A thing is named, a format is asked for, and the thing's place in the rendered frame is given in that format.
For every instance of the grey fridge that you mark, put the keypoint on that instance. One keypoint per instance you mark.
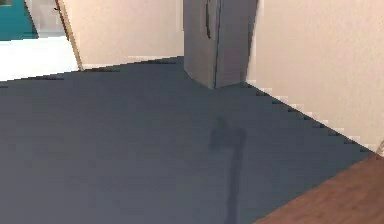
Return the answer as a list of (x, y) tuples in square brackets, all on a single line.
[(213, 46)]

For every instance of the tan wooden room door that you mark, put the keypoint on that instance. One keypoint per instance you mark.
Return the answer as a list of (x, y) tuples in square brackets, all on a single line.
[(70, 35)]

